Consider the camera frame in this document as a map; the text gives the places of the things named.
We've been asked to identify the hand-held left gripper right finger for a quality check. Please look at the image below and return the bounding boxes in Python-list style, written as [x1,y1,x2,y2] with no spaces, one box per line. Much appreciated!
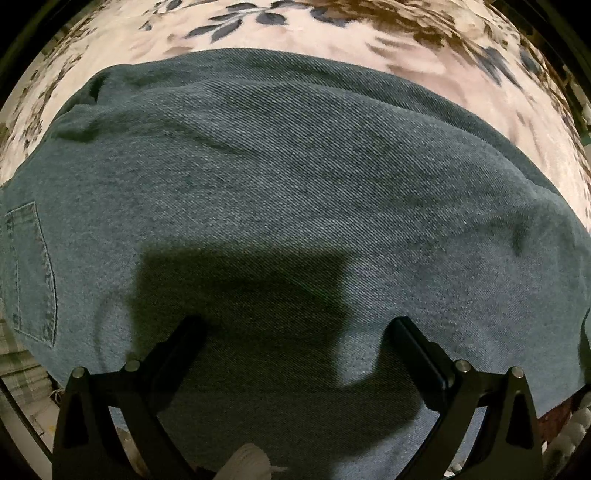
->
[384,316,546,480]

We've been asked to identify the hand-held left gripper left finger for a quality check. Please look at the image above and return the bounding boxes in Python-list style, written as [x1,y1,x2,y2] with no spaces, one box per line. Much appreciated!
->
[52,315,209,480]

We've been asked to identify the blue denim pants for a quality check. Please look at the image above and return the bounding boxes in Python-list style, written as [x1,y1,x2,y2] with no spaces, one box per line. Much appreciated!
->
[0,48,591,480]

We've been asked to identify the white knitted cloth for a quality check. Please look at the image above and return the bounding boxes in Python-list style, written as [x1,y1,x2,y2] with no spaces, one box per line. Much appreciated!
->
[216,443,287,480]

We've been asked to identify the floral printed blanket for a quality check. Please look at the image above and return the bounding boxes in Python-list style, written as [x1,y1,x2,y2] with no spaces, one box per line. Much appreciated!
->
[0,0,591,195]

